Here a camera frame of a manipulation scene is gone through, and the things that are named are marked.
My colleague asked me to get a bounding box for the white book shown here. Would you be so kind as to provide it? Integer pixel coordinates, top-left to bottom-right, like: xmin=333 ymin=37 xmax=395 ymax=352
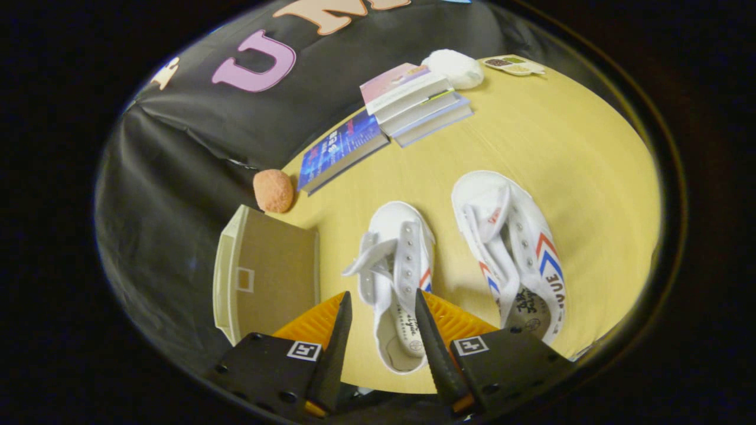
xmin=377 ymin=90 xmax=467 ymax=138

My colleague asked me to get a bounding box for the cream storage box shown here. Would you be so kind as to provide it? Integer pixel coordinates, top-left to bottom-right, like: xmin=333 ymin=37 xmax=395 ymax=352
xmin=213 ymin=204 xmax=321 ymax=346

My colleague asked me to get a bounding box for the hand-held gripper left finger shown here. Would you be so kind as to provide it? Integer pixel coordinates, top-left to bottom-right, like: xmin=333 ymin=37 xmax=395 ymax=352
xmin=207 ymin=291 xmax=354 ymax=423

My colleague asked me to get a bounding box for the dark blue book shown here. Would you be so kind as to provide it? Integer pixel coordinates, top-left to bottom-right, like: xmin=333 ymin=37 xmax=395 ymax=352
xmin=296 ymin=111 xmax=390 ymax=197

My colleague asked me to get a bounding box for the black backdrop cloth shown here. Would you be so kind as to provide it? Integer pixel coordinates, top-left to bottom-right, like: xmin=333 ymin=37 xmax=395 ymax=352
xmin=93 ymin=0 xmax=547 ymax=378

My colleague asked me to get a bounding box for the pink cover book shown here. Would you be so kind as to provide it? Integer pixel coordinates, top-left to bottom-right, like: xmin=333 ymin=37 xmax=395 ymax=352
xmin=360 ymin=63 xmax=454 ymax=117

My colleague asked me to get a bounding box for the small sectioned snack tray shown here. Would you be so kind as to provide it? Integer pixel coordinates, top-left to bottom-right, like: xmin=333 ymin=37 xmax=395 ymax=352
xmin=483 ymin=54 xmax=546 ymax=77

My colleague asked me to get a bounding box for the white fluffy ball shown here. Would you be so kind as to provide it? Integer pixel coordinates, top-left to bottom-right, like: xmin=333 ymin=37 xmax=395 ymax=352
xmin=421 ymin=49 xmax=485 ymax=90

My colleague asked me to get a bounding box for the white canvas shoe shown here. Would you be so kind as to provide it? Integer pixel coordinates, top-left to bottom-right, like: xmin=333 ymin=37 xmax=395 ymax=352
xmin=451 ymin=171 xmax=567 ymax=346
xmin=341 ymin=201 xmax=437 ymax=375

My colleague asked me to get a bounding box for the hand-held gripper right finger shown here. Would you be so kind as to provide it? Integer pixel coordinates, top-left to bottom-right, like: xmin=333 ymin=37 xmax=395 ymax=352
xmin=415 ymin=288 xmax=575 ymax=417

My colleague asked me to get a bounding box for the orange sponge ball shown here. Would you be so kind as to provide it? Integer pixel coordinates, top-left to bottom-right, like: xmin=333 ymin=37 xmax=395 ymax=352
xmin=253 ymin=169 xmax=295 ymax=214

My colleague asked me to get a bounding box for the pale blue book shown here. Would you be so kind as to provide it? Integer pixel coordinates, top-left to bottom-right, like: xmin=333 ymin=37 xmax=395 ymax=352
xmin=392 ymin=97 xmax=474 ymax=148

